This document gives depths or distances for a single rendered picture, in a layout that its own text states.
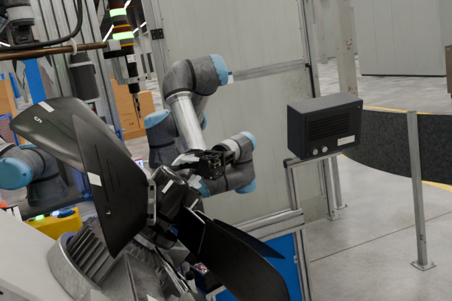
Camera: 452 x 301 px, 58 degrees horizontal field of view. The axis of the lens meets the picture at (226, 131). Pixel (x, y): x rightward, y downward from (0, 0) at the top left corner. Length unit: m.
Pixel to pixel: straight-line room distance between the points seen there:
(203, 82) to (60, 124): 0.62
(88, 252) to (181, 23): 2.15
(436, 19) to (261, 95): 7.86
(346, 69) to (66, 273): 7.12
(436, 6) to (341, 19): 3.34
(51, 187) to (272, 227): 0.84
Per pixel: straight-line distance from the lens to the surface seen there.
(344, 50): 7.68
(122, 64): 0.94
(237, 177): 1.31
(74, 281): 0.86
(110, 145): 0.71
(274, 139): 3.10
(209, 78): 1.42
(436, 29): 10.54
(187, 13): 2.86
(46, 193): 1.67
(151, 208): 0.85
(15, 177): 1.54
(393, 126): 2.67
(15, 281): 0.80
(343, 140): 1.59
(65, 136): 0.93
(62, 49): 0.87
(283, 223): 1.57
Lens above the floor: 1.50
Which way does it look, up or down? 12 degrees down
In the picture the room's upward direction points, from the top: 10 degrees counter-clockwise
